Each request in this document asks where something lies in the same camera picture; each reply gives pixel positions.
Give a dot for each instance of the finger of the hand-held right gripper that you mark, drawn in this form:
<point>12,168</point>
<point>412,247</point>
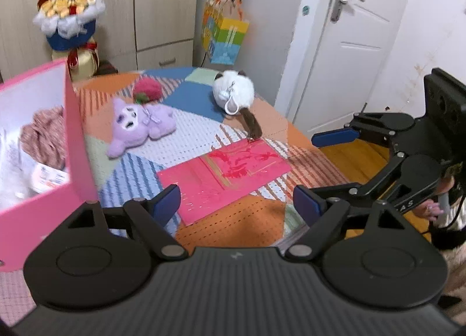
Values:
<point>335,136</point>
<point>364,188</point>

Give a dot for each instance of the floral cloth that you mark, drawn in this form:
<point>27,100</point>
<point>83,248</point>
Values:
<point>43,139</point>

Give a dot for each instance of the person's right hand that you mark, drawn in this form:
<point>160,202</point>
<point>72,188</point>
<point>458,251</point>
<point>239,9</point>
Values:
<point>426,210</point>

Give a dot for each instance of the pink strawberry plush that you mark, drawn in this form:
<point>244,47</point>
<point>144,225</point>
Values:
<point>147,90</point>

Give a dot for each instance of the patchwork tablecloth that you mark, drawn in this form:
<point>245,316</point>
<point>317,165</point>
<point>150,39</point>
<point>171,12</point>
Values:
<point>204,117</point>

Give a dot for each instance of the round green sticker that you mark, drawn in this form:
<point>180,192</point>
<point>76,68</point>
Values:
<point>305,10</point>

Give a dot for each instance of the flower bouquet in blue wrap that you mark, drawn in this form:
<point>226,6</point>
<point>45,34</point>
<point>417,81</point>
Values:
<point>69,12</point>

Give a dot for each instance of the beige wardrobe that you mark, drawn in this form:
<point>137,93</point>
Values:
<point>160,1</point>

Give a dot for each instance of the white plush ball brown tail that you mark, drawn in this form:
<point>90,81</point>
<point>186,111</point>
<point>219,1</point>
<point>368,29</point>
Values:
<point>233,90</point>

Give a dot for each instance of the colourful gift bag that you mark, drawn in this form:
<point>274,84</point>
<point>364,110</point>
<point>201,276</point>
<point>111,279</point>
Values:
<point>225,37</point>

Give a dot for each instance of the purple plush toy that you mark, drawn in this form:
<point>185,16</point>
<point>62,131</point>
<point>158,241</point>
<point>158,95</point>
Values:
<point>131,125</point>

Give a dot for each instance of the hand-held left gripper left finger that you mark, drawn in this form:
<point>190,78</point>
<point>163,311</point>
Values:
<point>167,202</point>

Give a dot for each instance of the pink cardboard box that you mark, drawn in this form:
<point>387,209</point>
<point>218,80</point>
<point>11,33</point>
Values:
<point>78,139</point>

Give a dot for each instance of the white door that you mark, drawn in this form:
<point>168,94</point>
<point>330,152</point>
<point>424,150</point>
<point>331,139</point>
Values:
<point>356,66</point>

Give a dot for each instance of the red envelope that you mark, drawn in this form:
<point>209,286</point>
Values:
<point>225,179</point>

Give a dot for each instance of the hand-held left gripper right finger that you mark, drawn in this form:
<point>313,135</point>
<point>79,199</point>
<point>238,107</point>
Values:
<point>307,203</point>

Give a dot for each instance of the white tissue packet blue print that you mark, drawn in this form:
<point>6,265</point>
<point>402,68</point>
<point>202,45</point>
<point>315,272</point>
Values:
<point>51,177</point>

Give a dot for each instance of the cream jar with red ribbon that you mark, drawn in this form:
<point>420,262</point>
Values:
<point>83,63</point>

